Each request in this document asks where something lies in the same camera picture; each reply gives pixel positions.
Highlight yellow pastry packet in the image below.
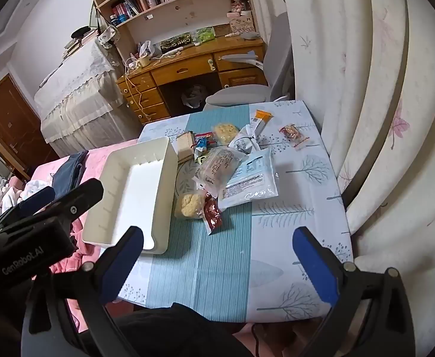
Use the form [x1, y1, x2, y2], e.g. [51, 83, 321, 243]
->
[212, 122, 239, 145]

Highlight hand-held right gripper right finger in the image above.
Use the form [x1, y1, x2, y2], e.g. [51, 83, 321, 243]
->
[292, 226, 415, 357]

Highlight white plastic box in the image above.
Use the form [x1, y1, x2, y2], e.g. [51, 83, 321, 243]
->
[81, 136, 179, 255]

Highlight white patterned clothing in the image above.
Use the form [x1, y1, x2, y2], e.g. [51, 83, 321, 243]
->
[0, 178, 54, 212]

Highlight orange white snack packet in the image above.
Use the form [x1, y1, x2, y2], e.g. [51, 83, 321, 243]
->
[248, 109, 275, 134]

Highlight red snack packet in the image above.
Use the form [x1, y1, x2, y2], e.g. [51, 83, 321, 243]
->
[202, 193, 223, 236]

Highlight dark flat packet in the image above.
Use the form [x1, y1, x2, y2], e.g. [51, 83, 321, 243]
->
[160, 34, 197, 54]

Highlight trash bin with bag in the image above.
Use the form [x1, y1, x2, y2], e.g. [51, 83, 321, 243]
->
[181, 85, 208, 108]

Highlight white floral curtain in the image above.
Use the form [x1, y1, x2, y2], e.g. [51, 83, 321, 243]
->
[247, 0, 435, 328]

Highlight blue candy wrapper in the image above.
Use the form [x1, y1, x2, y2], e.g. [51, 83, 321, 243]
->
[193, 134, 218, 164]

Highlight navy cloth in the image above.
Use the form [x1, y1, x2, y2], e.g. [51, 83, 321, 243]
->
[52, 151, 89, 198]

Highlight clear bread packet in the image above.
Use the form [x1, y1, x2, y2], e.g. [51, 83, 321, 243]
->
[194, 147, 245, 190]

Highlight wooden desk with drawers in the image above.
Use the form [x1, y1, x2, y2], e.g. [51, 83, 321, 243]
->
[117, 35, 268, 125]

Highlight doll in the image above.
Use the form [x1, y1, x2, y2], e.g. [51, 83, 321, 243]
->
[227, 0, 253, 17]

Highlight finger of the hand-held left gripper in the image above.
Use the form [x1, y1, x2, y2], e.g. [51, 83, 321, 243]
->
[0, 186, 56, 232]
[35, 178, 105, 227]

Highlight grey office chair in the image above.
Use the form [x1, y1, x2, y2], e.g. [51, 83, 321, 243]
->
[202, 13, 296, 110]

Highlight pink blanket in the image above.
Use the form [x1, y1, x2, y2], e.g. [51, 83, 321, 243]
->
[1, 139, 140, 328]

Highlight wooden bookshelf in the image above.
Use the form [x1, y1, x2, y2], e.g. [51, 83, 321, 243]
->
[81, 0, 259, 60]

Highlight brown snack box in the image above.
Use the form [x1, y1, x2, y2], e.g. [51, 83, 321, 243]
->
[176, 131, 196, 162]

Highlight brown wooden door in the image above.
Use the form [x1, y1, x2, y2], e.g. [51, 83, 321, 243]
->
[0, 74, 60, 183]

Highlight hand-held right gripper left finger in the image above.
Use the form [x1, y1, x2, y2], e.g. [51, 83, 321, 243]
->
[27, 226, 144, 357]

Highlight pink robe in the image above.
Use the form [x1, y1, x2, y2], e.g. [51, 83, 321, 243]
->
[50, 216, 102, 276]

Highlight green packet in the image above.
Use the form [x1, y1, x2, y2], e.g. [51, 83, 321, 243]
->
[195, 26, 217, 42]

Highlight lace furniture cover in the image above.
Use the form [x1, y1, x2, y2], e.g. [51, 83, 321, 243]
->
[34, 39, 129, 157]

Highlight white cable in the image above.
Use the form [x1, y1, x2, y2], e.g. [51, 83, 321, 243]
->
[122, 57, 153, 123]

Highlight small red candy packet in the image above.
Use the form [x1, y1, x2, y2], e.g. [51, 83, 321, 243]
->
[279, 123, 311, 150]

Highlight tree print tablecloth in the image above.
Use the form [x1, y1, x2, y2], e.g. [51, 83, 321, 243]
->
[119, 100, 354, 323]

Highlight white plastic bag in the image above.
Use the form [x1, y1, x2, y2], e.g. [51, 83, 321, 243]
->
[137, 40, 156, 60]

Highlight large white clear packet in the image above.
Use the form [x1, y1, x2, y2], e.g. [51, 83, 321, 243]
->
[217, 147, 279, 211]

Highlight yellow bun packet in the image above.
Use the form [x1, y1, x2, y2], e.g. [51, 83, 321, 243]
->
[173, 190, 207, 220]

